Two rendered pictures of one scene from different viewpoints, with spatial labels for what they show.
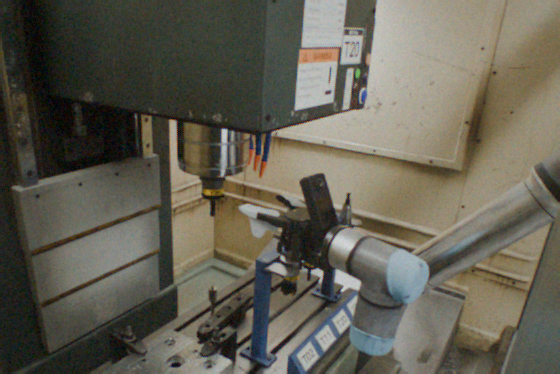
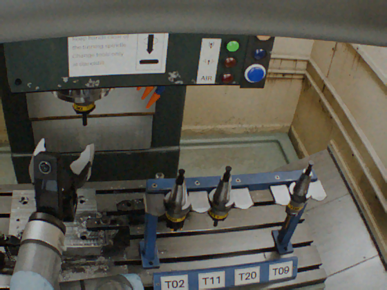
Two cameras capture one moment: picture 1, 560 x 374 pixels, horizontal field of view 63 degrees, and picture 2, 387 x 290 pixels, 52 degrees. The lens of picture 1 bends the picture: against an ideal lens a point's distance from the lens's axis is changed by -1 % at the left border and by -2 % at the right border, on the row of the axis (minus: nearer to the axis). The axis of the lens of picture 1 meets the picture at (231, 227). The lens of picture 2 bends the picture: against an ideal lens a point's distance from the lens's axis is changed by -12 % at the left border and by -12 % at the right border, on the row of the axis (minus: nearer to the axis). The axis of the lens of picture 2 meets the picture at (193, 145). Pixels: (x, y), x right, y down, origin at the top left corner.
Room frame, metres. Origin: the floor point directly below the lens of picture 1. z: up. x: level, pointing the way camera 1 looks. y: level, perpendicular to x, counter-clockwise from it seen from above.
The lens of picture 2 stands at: (0.54, -0.62, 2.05)
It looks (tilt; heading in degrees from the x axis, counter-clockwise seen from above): 41 degrees down; 37
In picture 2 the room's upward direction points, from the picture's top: 8 degrees clockwise
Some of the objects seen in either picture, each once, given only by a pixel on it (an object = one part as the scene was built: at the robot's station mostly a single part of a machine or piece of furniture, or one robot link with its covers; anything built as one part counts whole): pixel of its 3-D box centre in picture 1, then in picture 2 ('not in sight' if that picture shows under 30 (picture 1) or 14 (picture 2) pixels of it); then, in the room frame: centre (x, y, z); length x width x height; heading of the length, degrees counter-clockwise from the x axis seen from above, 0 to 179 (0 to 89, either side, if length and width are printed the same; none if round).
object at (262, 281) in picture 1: (260, 314); (150, 227); (1.10, -0.09, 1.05); 0.10 x 0.05 x 0.30; 53
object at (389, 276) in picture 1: (387, 271); (35, 279); (0.66, -0.26, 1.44); 0.11 x 0.08 x 0.09; 42
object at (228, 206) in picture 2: not in sight; (221, 200); (1.20, -0.23, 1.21); 0.06 x 0.06 x 0.03
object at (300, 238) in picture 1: (312, 237); (52, 206); (0.77, -0.15, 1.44); 0.12 x 0.08 x 0.09; 42
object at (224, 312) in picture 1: (223, 320); (156, 208); (1.23, 0.02, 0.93); 0.26 x 0.05 x 0.06; 148
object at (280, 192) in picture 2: not in sight; (280, 195); (1.33, -0.33, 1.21); 0.07 x 0.05 x 0.01; 53
